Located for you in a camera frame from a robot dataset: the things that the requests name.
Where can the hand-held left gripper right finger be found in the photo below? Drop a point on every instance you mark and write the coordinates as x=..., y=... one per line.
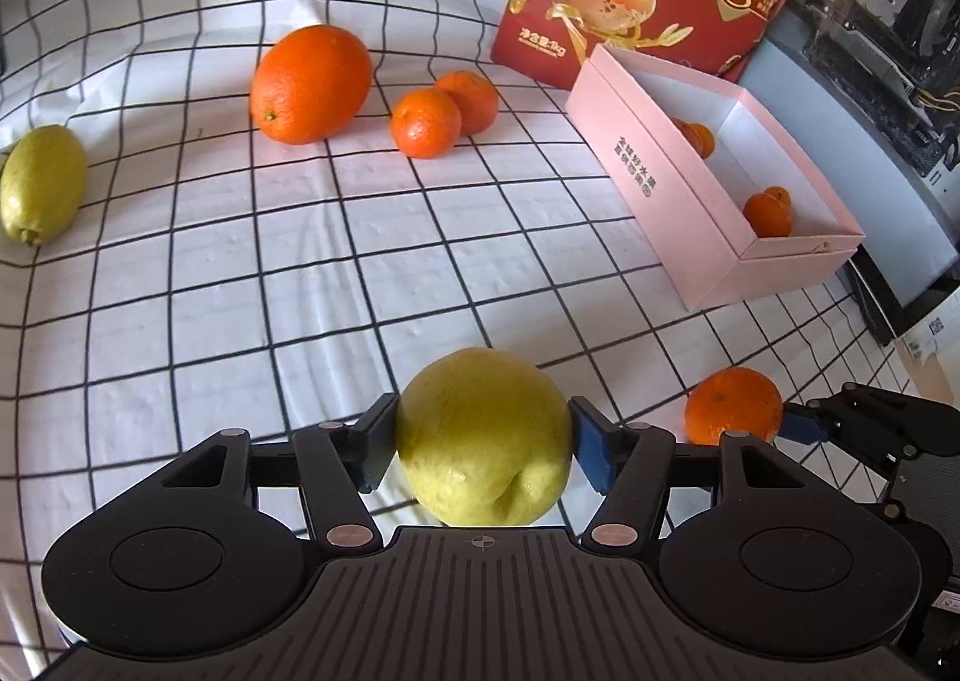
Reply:
x=596, y=445

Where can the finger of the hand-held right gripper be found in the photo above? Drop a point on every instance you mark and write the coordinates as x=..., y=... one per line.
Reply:
x=802, y=424

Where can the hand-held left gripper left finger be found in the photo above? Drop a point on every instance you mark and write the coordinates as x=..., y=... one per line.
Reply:
x=379, y=445

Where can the mandarin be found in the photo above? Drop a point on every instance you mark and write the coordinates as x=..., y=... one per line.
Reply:
x=731, y=407
x=697, y=137
x=476, y=100
x=426, y=124

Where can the round green pear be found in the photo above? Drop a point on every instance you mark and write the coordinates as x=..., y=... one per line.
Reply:
x=484, y=433

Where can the pink cardboard box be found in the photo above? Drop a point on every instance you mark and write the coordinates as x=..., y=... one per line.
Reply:
x=660, y=201

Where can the large orange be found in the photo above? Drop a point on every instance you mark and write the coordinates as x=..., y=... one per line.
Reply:
x=311, y=85

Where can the elongated green pear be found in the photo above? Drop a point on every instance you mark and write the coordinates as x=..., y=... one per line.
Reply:
x=41, y=186

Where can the white black checked tablecloth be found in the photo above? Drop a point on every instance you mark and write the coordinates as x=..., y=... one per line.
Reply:
x=187, y=276

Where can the black computer case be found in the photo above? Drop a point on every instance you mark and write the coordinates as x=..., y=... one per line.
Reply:
x=900, y=13

